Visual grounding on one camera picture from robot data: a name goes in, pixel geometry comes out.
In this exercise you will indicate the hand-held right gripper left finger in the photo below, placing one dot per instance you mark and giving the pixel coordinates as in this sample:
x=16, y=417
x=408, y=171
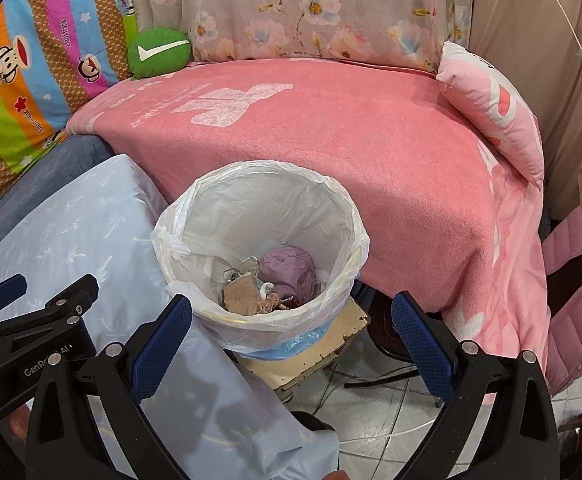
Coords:
x=161, y=350

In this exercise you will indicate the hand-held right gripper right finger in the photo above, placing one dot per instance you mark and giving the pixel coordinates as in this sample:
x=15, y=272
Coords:
x=421, y=350

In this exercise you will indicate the beige stocking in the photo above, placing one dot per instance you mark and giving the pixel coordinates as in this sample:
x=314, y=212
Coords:
x=241, y=295

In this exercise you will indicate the brown scrunchie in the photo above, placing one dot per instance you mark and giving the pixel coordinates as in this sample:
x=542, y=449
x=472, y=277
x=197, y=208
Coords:
x=268, y=304

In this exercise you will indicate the light blue bin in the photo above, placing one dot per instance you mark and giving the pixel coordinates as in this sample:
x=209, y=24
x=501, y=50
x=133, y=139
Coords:
x=291, y=347

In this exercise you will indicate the dark red velvet scrunchie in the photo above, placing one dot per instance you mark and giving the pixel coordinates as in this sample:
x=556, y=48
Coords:
x=293, y=302

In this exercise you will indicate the purple cloth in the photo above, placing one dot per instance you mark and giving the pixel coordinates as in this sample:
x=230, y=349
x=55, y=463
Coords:
x=291, y=267

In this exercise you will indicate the light blue palm print cloth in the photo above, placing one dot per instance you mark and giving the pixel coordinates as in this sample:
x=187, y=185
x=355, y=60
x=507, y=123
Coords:
x=96, y=220

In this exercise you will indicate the cream wooden stool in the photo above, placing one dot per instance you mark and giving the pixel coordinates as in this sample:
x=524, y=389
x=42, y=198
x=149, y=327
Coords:
x=311, y=365

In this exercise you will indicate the blue-grey cushion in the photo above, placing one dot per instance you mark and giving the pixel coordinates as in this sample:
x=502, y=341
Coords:
x=56, y=170

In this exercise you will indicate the pink puffer jacket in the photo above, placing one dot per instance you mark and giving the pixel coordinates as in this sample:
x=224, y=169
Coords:
x=581, y=285

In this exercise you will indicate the pink fleece blanket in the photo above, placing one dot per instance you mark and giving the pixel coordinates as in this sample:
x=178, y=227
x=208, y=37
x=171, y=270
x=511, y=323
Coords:
x=346, y=160

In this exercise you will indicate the colourful monkey pattern cushion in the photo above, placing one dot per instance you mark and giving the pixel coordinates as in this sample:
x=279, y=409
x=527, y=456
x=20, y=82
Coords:
x=36, y=60

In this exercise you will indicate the pink and white pillow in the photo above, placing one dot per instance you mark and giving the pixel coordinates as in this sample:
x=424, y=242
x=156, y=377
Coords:
x=496, y=105

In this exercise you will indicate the green round cushion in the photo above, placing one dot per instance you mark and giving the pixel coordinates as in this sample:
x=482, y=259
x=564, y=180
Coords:
x=161, y=55

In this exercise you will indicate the beige curtain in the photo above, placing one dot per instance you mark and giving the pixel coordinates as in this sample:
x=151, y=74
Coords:
x=546, y=35

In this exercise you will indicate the grey floral cloth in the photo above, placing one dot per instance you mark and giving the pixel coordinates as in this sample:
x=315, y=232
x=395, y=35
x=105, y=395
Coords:
x=296, y=10

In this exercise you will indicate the black metal chair frame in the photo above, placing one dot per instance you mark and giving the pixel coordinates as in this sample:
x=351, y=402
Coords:
x=381, y=377

